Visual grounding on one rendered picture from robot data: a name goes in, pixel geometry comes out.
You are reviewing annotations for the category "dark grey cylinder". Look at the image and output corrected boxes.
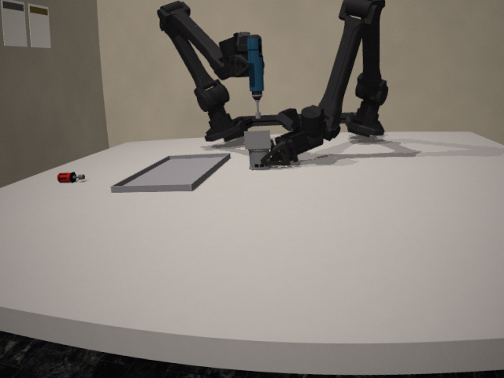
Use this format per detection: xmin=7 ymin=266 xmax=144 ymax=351
xmin=249 ymin=148 xmax=271 ymax=170

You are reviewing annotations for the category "blue electric nut driver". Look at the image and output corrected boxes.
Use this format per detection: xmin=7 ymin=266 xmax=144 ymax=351
xmin=247 ymin=35 xmax=264 ymax=119

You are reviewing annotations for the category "red-handled nut driver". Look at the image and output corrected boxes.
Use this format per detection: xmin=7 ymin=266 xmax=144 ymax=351
xmin=57 ymin=172 xmax=85 ymax=183

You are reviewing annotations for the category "grey l-shaped bracket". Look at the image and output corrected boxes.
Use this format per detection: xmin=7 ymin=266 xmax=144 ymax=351
xmin=244 ymin=130 xmax=272 ymax=150

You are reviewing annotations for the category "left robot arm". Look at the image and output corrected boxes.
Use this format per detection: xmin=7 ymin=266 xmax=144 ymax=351
xmin=275 ymin=0 xmax=388 ymax=150

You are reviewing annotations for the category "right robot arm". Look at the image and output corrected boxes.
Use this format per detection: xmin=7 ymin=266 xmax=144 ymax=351
xmin=157 ymin=1 xmax=250 ymax=136

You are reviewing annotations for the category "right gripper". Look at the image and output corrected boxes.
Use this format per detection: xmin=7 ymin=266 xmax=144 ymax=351
xmin=229 ymin=54 xmax=250 ymax=77

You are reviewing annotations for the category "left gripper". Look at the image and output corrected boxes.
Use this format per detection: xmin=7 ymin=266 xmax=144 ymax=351
xmin=261 ymin=136 xmax=309 ymax=165

